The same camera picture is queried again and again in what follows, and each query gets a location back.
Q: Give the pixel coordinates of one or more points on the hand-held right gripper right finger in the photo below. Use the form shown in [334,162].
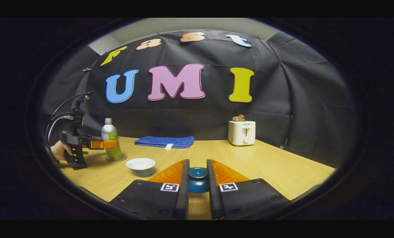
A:
[213,198]

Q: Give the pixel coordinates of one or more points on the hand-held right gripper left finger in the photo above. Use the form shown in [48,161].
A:
[183,198]

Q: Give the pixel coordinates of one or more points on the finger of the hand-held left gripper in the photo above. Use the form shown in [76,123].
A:
[104,144]

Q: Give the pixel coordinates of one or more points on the silver green-label water bottle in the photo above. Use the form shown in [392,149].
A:
[110,132]

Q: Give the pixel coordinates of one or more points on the teal teacup lid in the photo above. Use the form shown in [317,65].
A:
[198,180]

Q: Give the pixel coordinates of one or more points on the round brown cork coaster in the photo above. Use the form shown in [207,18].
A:
[123,157]

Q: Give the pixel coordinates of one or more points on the teal white-lined teacup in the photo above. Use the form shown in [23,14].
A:
[141,168]

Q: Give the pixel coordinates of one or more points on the folded blue towel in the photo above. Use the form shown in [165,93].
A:
[163,141]

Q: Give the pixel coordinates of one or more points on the white toaster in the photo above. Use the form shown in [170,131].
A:
[241,134]

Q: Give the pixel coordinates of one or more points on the black backdrop cloth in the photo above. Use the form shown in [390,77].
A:
[190,115]

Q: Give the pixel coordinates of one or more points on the toast slice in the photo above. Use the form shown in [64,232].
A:
[238,118]

